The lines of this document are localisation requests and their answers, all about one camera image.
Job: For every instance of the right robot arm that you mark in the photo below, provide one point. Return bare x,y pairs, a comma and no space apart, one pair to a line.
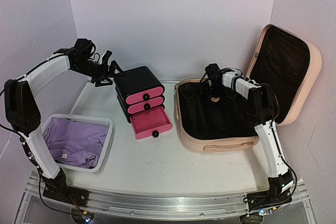
262,110

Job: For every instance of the white perforated plastic basket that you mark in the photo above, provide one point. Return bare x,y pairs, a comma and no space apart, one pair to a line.
88,119

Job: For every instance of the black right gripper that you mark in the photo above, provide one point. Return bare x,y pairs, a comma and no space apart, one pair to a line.
223,91

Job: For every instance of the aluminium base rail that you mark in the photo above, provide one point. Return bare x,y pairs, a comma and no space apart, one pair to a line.
40,204

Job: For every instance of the pink round compact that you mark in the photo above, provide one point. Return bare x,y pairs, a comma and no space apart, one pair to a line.
215,99

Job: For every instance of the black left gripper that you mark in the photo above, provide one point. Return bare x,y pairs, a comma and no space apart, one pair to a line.
103,73

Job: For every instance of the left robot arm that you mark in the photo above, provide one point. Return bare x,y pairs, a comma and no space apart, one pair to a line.
21,109

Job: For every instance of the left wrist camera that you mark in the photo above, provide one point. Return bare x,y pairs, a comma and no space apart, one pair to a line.
104,59

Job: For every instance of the pink hard-shell suitcase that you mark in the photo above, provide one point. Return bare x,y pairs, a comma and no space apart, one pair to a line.
288,64

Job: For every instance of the purple garment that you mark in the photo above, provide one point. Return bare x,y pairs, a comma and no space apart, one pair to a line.
74,143

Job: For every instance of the black pink drawer organizer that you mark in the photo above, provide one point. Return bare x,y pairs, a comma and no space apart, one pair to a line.
141,96

